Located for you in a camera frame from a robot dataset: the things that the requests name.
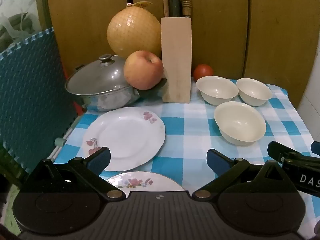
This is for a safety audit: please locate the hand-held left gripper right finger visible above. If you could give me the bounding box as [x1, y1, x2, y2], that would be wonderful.
[191, 148, 298, 202]

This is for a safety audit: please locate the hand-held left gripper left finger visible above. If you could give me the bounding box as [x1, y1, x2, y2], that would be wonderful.
[24, 147, 127, 202]

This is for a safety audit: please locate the white floral plate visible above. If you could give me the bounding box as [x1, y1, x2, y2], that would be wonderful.
[82, 107, 166, 172]
[105, 172, 187, 197]

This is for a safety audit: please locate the cream ceramic bowl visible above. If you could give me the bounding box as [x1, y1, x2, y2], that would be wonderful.
[236, 78, 272, 107]
[196, 76, 239, 106]
[214, 102, 267, 146]

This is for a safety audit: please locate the blue white checkered tablecloth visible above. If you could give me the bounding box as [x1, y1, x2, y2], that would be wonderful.
[51, 76, 320, 238]

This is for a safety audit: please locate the white rack pole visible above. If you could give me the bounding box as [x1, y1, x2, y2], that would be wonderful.
[48, 127, 75, 161]

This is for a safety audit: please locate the red tomato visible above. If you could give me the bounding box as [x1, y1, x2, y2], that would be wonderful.
[193, 64, 214, 81]

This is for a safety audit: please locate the teal foam mat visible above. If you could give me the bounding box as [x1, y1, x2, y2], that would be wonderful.
[0, 27, 88, 179]

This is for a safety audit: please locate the red yellow apple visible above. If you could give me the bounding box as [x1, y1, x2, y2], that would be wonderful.
[124, 50, 164, 90]

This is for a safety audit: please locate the wooden knife block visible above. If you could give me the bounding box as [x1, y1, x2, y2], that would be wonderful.
[161, 17, 192, 104]

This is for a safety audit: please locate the brown wooden backboard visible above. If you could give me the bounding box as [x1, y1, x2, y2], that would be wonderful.
[41, 0, 318, 108]

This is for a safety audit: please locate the yellow netted pomelo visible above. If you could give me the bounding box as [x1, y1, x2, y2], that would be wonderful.
[107, 1, 162, 60]

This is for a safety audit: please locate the patterned white curtain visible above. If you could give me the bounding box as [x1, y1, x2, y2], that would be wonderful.
[0, 0, 42, 54]

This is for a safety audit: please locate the ribbed wooden knife handle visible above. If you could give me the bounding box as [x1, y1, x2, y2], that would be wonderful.
[181, 0, 192, 18]

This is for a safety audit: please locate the light wooden knife handle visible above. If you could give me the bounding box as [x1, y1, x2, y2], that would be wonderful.
[162, 0, 171, 18]

